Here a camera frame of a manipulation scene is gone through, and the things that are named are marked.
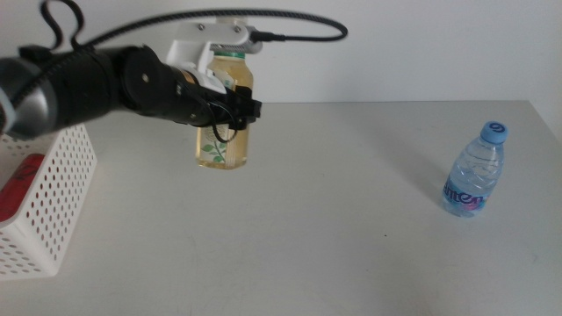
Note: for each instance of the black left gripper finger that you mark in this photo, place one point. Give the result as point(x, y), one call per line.
point(248, 105)

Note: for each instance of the yellow tea bottle green label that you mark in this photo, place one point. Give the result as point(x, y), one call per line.
point(237, 149)

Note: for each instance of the red cola can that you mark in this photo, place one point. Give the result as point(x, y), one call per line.
point(17, 188)

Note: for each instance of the clear water bottle blue cap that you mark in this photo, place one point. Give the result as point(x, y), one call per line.
point(474, 175)

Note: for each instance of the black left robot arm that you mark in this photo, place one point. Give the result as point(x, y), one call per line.
point(79, 88)

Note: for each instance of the white perforated plastic basket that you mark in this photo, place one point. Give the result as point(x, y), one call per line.
point(57, 197)

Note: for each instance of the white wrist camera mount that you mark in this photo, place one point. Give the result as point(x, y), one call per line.
point(193, 37)

